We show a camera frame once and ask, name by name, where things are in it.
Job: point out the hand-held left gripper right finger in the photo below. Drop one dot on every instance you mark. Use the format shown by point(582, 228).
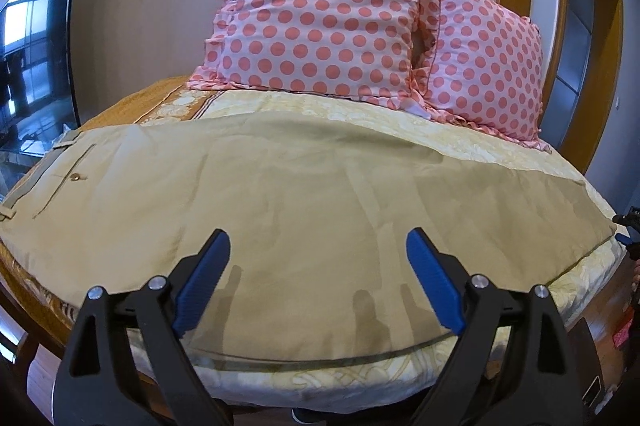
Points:
point(434, 281)

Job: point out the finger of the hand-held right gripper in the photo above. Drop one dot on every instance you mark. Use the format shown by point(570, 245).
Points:
point(627, 231)

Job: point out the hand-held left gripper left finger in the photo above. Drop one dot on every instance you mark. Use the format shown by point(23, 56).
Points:
point(202, 278)

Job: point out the beige pants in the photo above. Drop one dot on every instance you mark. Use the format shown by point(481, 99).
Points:
point(280, 206)

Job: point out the yellow patterned bedspread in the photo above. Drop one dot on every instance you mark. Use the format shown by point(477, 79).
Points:
point(350, 106)

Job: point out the small polka dot pillow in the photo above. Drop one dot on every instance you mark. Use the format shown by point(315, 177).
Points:
point(482, 56)

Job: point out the black television screen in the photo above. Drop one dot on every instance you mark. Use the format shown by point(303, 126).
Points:
point(35, 51)

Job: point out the large polka dot pillow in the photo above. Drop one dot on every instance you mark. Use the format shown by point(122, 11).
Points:
point(325, 11)

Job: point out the wooden bed frame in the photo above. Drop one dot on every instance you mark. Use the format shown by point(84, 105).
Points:
point(30, 346)

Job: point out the wooden door frame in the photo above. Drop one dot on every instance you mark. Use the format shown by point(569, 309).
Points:
point(560, 6)

